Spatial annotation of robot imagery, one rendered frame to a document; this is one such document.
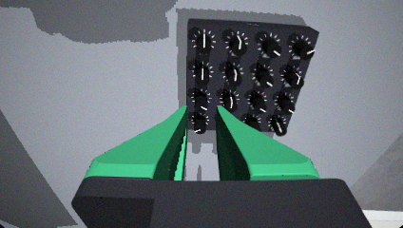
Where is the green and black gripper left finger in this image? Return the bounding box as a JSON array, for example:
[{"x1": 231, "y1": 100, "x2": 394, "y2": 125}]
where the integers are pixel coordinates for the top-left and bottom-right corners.
[{"x1": 84, "y1": 105, "x2": 188, "y2": 181}]

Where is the black knob box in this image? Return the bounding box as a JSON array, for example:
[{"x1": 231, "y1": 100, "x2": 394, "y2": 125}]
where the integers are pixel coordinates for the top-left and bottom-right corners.
[{"x1": 187, "y1": 18, "x2": 319, "y2": 137}]

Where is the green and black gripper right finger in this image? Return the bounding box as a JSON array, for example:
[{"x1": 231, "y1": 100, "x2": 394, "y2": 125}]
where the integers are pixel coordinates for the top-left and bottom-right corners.
[{"x1": 216, "y1": 105, "x2": 320, "y2": 181}]

